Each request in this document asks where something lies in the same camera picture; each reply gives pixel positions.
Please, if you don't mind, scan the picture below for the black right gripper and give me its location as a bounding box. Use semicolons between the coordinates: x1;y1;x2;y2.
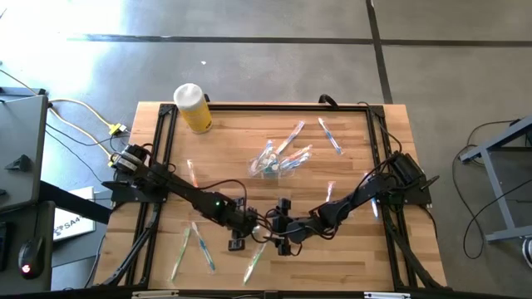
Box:
262;198;319;257

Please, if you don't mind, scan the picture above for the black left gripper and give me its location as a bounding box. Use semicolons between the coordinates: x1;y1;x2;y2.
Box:
226;198;264;252

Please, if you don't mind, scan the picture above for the clear acrylic organizer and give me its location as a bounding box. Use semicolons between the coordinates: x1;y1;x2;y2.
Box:
248;155;300;180

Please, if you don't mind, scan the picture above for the yellow wipes canister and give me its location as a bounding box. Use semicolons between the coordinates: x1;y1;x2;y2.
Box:
173;82;214;135

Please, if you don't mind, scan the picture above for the white printed box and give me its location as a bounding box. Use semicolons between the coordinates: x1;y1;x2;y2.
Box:
52;186;97;243

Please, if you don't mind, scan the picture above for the black diagonal bar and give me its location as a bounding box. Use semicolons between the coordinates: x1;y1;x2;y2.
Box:
39;180;113;225

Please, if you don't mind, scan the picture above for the black computer mouse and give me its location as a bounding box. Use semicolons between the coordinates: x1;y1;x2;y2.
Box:
17;237;45;280

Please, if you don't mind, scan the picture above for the blue-grey metal table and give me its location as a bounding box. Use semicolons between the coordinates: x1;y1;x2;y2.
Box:
459;115;532;244

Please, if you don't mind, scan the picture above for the dark mouse pad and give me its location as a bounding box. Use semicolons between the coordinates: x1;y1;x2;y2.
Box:
0;201;56;294

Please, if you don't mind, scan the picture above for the grey desk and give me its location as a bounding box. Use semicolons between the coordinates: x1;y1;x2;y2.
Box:
0;93;50;211

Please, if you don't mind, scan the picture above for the person's shoe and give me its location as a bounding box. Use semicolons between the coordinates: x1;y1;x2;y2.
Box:
521;236;532;269

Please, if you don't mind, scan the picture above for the black aluminium table frame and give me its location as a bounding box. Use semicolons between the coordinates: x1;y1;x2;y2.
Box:
99;101;448;292

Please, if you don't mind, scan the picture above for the silver metal bracket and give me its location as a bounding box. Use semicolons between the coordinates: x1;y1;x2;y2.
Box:
363;292;411;299
131;290;180;299

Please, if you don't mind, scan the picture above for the black clamp handle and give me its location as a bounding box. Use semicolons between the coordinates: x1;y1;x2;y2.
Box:
318;93;340;108

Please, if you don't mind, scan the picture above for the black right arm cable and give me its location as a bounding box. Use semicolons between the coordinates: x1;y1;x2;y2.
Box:
356;100;404;157

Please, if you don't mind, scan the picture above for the yellow cable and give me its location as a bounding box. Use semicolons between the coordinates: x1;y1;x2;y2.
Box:
0;68;126;167

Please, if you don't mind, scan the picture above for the black floor cable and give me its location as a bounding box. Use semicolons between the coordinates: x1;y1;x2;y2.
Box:
451;178;532;262

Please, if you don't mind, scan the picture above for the black triangular bracket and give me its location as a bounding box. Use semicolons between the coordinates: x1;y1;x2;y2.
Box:
3;154;32;172

